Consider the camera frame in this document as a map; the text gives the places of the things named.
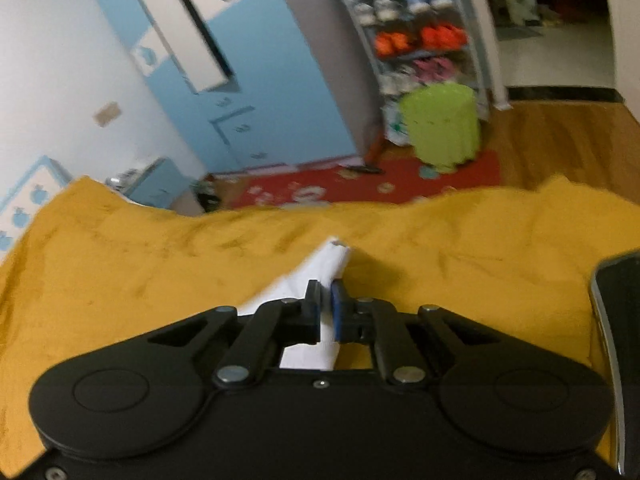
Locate wardrobe mirror panel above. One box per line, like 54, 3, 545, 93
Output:
120, 0, 234, 93

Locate yellow blanket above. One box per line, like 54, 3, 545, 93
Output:
0, 175, 640, 478

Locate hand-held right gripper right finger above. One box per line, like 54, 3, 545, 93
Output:
330, 280, 501, 391

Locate grey shoe rack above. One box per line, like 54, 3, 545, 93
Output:
332, 0, 493, 146

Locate white printed shirt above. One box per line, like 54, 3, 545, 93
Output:
237, 235, 351, 371

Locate beige wall plate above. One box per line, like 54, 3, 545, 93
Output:
92, 101, 123, 127

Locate dark small bin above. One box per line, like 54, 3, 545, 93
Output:
192, 175, 221, 213

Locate blue and white headboard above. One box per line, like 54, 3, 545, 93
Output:
0, 155, 73, 266

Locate red patterned rug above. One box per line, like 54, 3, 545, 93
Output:
227, 147, 503, 211

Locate green round bin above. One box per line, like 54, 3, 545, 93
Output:
397, 82, 483, 173

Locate blue and white wardrobe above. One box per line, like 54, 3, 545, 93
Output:
87, 0, 361, 173

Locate group of assorted shoes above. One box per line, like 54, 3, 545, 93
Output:
345, 0, 471, 96

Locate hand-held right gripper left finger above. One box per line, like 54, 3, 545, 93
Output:
145, 280, 323, 388

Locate blue bedside table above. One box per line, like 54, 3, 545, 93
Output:
105, 157, 193, 208

